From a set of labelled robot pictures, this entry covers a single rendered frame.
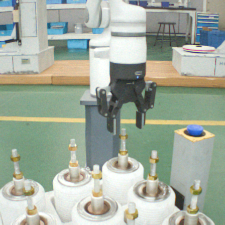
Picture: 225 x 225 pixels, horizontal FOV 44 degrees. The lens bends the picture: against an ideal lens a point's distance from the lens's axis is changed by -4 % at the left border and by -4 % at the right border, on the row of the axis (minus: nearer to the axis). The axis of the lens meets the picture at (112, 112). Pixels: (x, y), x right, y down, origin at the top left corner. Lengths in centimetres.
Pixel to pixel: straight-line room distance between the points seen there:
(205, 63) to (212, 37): 240
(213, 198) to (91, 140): 47
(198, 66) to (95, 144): 167
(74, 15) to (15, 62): 640
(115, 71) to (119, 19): 10
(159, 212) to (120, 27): 36
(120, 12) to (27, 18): 215
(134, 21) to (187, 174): 37
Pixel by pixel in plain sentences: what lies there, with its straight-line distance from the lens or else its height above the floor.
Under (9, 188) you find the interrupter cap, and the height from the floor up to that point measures 25.
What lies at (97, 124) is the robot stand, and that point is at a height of 21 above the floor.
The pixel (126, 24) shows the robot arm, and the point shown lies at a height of 56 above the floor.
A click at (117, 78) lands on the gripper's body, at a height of 46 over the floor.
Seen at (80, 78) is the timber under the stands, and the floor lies 6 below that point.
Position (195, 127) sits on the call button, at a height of 33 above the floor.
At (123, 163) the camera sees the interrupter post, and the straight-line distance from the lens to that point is 66.
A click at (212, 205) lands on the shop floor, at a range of 100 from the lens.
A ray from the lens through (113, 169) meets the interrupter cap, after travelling 65.
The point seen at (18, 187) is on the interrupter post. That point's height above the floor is 27.
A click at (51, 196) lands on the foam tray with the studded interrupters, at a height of 18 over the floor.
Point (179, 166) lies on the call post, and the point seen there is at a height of 23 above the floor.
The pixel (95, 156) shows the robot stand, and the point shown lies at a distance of 107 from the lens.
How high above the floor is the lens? 58
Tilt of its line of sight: 19 degrees down
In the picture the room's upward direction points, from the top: straight up
